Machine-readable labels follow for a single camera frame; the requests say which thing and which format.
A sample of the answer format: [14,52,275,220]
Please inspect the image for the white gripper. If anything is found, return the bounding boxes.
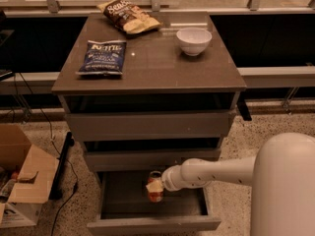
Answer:
[146,165,184,193]

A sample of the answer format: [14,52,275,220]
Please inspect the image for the red coke can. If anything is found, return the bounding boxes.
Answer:
[146,171,163,203]

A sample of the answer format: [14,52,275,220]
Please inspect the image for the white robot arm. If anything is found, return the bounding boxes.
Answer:
[147,133,315,236]

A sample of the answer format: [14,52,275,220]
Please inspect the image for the grey open bottom drawer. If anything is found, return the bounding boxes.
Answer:
[88,171,221,236]

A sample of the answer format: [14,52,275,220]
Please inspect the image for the grey middle drawer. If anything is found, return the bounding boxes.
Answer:
[84,148,221,172]

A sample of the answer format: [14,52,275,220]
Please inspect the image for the grey top drawer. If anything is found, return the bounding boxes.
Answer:
[65,111,235,142]

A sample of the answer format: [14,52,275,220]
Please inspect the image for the grey drawer cabinet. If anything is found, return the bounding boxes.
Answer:
[51,12,247,236]

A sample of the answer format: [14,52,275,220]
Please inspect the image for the black bar stand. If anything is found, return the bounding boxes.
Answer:
[49,132,74,200]

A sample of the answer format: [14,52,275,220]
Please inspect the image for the cardboard box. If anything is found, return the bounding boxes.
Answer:
[0,124,59,228]

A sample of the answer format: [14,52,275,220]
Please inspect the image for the blue kettle chips bag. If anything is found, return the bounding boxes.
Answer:
[77,40,127,76]

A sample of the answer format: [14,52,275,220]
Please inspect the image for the white bowl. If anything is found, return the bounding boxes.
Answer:
[176,28,213,56]

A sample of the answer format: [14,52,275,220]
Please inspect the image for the brown sea salt chips bag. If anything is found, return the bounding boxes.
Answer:
[97,0,160,34]

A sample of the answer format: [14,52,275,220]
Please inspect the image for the black cable on floor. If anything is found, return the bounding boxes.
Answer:
[13,72,80,236]

